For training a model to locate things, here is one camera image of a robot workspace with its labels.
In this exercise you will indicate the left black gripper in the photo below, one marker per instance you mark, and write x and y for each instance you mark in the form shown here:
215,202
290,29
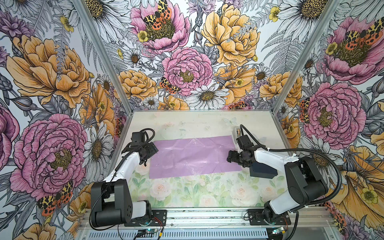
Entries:
152,150

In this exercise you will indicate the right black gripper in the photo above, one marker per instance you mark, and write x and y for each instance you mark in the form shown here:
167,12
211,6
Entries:
233,158

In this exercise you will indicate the dark blue gift box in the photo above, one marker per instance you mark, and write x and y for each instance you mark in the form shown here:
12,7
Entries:
260,170

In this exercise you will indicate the purple wrapping paper sheet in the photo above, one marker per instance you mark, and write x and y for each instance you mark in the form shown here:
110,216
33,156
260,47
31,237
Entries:
192,157

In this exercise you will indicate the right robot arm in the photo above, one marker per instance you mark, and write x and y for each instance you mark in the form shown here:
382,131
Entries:
304,181

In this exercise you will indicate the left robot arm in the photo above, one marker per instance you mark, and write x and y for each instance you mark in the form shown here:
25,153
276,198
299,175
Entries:
111,201

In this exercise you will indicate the grey tape dispenser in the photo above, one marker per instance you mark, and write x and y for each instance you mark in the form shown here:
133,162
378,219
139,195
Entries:
236,133

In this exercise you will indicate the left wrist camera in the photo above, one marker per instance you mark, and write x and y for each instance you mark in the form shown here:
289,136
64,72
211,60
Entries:
138,138

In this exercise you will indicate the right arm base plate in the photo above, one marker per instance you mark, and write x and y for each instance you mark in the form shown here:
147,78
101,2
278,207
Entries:
258,217

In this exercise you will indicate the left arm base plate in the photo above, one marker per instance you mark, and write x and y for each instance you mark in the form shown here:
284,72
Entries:
157,218

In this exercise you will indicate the white slotted cable duct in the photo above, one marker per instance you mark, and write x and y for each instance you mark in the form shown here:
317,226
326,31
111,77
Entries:
182,234

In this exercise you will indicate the aluminium front rail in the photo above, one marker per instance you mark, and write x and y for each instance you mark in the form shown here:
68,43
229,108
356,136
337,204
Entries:
210,218

